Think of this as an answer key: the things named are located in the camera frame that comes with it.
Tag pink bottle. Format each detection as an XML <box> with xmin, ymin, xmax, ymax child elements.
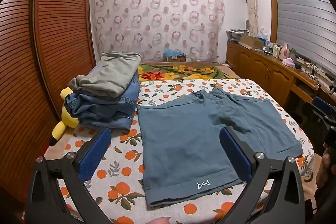
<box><xmin>280</xmin><ymin>42</ymin><xmax>289</xmax><ymax>59</ymax></box>

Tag person's right hand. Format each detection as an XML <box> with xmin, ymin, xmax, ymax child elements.
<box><xmin>316</xmin><ymin>148</ymin><xmax>332</xmax><ymax>194</ymax></box>

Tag floral blanket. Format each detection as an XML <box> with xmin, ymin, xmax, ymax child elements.
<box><xmin>138</xmin><ymin>63</ymin><xmax>226</xmax><ymax>81</ymax></box>

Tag cardboard box with blue cloth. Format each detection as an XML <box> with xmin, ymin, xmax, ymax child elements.
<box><xmin>163</xmin><ymin>48</ymin><xmax>187</xmax><ymax>63</ymax></box>

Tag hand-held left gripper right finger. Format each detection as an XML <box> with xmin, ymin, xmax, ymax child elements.
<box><xmin>219</xmin><ymin>126</ymin><xmax>306</xmax><ymax>224</ymax></box>

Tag flat cardboard box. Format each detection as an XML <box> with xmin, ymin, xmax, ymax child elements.
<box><xmin>240</xmin><ymin>34</ymin><xmax>265</xmax><ymax>49</ymax></box>

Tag folded blue denim jeans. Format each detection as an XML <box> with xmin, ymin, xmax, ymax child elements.
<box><xmin>64</xmin><ymin>73</ymin><xmax>140</xmax><ymax>132</ymax></box>

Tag orange print bedsheet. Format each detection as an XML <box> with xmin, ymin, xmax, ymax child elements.
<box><xmin>43</xmin><ymin>78</ymin><xmax>315</xmax><ymax>224</ymax></box>

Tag wooden louvered wardrobe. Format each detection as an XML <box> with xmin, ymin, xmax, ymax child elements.
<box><xmin>0</xmin><ymin>0</ymin><xmax>96</xmax><ymax>203</ymax></box>

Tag grey storage basket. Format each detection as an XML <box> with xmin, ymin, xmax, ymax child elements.
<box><xmin>226</xmin><ymin>28</ymin><xmax>250</xmax><ymax>42</ymax></box>

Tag person's left hand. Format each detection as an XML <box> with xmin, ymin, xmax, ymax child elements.
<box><xmin>147</xmin><ymin>217</ymin><xmax>172</xmax><ymax>224</ymax></box>

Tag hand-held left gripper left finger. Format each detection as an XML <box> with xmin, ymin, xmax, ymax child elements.
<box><xmin>26</xmin><ymin>127</ymin><xmax>113</xmax><ymax>224</ymax></box>

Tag circle patterned curtain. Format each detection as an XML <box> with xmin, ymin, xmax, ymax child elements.
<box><xmin>89</xmin><ymin>0</ymin><xmax>226</xmax><ymax>63</ymax></box>

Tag wooden sideboard cabinet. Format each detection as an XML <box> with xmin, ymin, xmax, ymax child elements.
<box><xmin>226</xmin><ymin>40</ymin><xmax>336</xmax><ymax>109</ymax></box>

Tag yellow plush toy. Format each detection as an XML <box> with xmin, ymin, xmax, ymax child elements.
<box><xmin>50</xmin><ymin>87</ymin><xmax>79</xmax><ymax>147</ymax></box>

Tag person's right forearm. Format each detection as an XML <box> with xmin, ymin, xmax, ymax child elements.
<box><xmin>314</xmin><ymin>186</ymin><xmax>336</xmax><ymax>224</ymax></box>

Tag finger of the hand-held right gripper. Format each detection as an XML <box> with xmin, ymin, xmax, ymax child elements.
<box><xmin>302</xmin><ymin>97</ymin><xmax>336</xmax><ymax>132</ymax></box>

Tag tangled cables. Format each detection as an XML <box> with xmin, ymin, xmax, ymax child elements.
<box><xmin>302</xmin><ymin>63</ymin><xmax>319</xmax><ymax>80</ymax></box>

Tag teal blue pants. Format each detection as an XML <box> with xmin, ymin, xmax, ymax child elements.
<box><xmin>136</xmin><ymin>88</ymin><xmax>303</xmax><ymax>210</ymax></box>

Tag folded grey-green pants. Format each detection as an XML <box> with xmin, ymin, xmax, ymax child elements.
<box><xmin>76</xmin><ymin>52</ymin><xmax>141</xmax><ymax>98</ymax></box>

